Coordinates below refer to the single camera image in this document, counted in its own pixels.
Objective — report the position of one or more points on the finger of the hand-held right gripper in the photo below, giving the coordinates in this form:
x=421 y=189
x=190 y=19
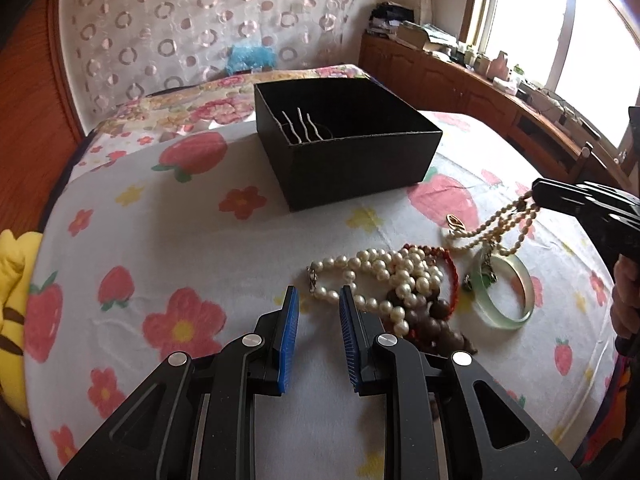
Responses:
x=565 y=187
x=575 y=205

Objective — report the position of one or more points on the yellow plush toy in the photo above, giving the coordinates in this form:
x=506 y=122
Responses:
x=15 y=310

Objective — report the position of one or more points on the black cardboard box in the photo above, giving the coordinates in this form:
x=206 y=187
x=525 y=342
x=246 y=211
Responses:
x=350 y=170

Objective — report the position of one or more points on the pile of books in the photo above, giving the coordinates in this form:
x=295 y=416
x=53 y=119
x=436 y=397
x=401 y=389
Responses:
x=420 y=35

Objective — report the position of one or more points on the circle patterned sheer curtain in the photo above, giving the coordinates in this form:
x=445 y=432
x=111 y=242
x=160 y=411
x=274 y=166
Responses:
x=200 y=10

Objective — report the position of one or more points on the window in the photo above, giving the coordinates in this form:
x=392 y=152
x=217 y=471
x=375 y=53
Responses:
x=550 y=20

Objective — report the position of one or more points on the white tissue box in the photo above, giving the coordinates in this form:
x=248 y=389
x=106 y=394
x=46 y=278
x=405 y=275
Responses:
x=506 y=86

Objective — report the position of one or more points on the pink bottle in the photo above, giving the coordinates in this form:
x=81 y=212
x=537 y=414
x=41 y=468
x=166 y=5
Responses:
x=500 y=65

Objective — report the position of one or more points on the strawberry flower printed cloth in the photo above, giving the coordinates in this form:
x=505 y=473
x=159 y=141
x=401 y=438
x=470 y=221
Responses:
x=200 y=260

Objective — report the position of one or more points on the blue fluffy bundle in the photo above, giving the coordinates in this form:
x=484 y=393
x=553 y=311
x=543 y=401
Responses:
x=250 y=57

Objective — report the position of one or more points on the floral blanket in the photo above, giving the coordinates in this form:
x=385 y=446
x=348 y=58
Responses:
x=200 y=105

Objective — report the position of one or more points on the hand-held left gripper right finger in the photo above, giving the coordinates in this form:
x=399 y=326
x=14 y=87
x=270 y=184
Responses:
x=350 y=350

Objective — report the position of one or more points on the person's right hand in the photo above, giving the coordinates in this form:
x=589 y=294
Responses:
x=627 y=300

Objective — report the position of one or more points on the stack of dark clothes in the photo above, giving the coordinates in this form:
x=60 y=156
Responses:
x=387 y=17

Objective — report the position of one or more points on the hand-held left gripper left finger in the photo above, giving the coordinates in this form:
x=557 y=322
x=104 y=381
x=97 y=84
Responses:
x=287 y=345

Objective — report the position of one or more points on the pale green jade bangle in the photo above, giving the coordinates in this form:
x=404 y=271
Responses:
x=500 y=324

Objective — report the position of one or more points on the wooden cabinet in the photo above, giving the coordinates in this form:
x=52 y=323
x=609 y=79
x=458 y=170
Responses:
x=425 y=75

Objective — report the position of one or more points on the silver wavy hairpin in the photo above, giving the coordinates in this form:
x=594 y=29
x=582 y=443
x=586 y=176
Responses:
x=307 y=122

